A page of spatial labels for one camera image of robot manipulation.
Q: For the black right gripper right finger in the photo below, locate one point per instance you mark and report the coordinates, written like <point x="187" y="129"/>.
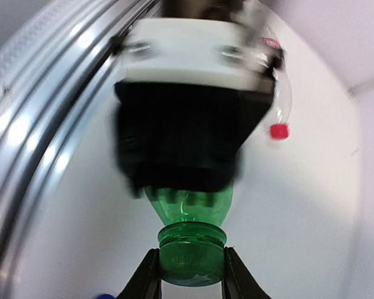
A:
<point x="238" y="283"/>

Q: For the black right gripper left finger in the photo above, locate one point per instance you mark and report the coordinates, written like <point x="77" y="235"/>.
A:
<point x="145" y="283"/>

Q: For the green plastic bottle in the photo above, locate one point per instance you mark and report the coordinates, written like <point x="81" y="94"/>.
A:
<point x="192" y="241"/>

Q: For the clear bottle red label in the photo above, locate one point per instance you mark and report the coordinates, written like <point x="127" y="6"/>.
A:
<point x="276" y="121"/>

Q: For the aluminium front rail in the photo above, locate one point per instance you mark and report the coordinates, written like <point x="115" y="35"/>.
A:
<point x="43" y="91"/>

